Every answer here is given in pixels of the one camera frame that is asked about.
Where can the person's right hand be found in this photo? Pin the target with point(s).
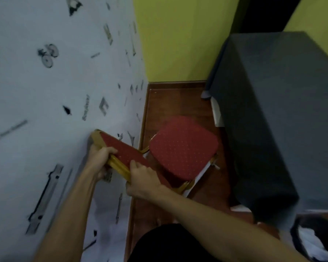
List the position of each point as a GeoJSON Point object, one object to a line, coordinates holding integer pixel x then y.
{"type": "Point", "coordinates": [143, 182]}

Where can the person's black shorts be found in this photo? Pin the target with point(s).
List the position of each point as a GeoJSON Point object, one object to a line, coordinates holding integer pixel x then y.
{"type": "Point", "coordinates": [169, 245]}

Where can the person's right fingers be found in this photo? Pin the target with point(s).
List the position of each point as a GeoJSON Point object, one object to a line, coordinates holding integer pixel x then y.
{"type": "Point", "coordinates": [135, 167]}

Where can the black bag with white contents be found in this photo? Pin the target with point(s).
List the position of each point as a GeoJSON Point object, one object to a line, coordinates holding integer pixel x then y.
{"type": "Point", "coordinates": [314, 240]}

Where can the grey cloth covered table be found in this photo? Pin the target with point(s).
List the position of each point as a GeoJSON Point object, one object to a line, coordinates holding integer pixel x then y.
{"type": "Point", "coordinates": [278, 120]}

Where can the person's left forearm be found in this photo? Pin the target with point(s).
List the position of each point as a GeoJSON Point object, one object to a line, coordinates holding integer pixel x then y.
{"type": "Point", "coordinates": [68, 221]}

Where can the red chair with gold frame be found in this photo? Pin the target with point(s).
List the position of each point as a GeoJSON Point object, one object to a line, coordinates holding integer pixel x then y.
{"type": "Point", "coordinates": [183, 147]}

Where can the person's right forearm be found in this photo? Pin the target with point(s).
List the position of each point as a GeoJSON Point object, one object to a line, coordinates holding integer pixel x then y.
{"type": "Point", "coordinates": [221, 229]}

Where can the person's left thumb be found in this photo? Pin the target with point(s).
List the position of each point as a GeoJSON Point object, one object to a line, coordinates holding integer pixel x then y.
{"type": "Point", "coordinates": [108, 151]}

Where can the person's left hand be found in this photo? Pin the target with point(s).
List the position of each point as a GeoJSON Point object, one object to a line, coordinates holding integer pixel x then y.
{"type": "Point", "coordinates": [97, 163]}

